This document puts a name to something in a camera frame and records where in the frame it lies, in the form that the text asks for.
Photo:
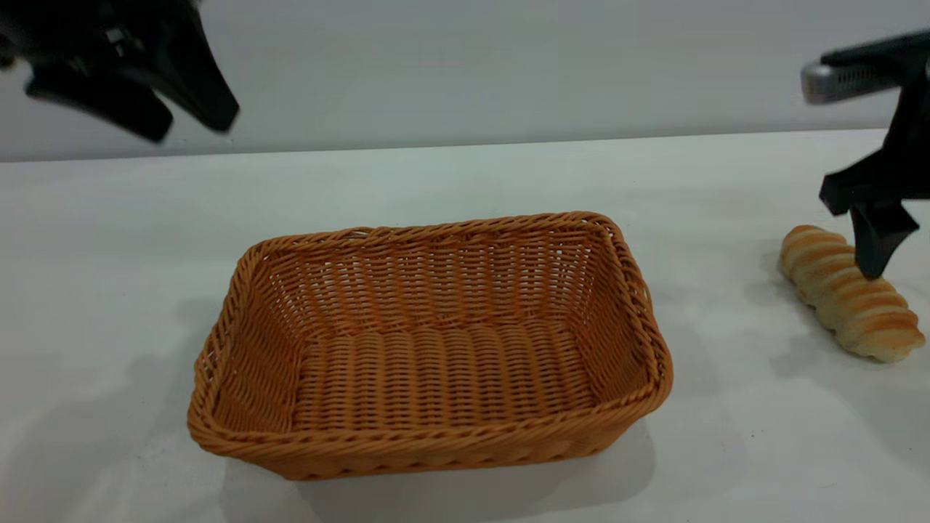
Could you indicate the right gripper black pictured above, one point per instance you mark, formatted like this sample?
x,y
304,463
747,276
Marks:
x,y
912,123

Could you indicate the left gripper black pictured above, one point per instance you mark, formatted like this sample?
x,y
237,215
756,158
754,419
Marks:
x,y
73,33

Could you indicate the ridged golden bread roll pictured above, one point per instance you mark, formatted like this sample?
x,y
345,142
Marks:
x,y
864,319

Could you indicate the orange woven wicker basket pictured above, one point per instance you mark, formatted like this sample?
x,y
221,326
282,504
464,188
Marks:
x,y
436,378

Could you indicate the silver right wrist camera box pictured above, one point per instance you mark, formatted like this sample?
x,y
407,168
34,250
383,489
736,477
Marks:
x,y
850,76

